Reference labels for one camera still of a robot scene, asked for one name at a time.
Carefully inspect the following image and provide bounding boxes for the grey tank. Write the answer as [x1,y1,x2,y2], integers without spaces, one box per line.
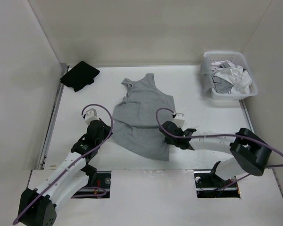
[112,73,175,161]
[213,76,233,94]

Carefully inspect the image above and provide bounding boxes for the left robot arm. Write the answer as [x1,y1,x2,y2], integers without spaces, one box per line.
[13,119,113,226]

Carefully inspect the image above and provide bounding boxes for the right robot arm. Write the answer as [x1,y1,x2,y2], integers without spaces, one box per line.
[159,121,272,189]

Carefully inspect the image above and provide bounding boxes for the folded black tank top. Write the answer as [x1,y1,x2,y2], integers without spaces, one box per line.
[60,61,100,92]

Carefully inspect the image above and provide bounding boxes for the grey tank top in basket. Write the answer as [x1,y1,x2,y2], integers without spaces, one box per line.
[213,76,233,94]

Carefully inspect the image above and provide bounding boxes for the white tank top in basket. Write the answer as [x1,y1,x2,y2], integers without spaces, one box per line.
[210,61,252,94]

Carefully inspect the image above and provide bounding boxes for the grey cloth over basket rim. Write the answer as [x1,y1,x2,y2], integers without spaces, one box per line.
[200,57,215,93]

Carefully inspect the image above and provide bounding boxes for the white plastic laundry basket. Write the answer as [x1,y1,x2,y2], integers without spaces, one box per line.
[203,51,258,100]

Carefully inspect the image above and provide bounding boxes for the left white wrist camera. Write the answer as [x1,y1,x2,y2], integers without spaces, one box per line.
[83,108,99,125]

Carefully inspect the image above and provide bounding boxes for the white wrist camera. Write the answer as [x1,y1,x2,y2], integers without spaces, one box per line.
[83,108,99,125]
[172,113,185,129]

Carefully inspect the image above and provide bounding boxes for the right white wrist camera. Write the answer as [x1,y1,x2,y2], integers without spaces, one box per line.
[172,113,185,129]

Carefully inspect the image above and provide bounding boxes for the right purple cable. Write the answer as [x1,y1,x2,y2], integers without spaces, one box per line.
[155,108,283,191]

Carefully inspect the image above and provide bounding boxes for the purple cable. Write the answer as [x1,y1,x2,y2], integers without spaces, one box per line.
[13,103,114,225]
[155,108,283,191]

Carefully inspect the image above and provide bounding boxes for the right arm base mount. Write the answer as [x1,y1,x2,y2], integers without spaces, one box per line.
[194,170,240,198]

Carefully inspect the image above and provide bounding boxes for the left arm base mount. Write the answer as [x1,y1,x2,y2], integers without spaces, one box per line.
[72,171,112,199]

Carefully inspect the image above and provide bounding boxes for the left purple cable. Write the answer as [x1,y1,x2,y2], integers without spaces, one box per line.
[13,103,114,225]

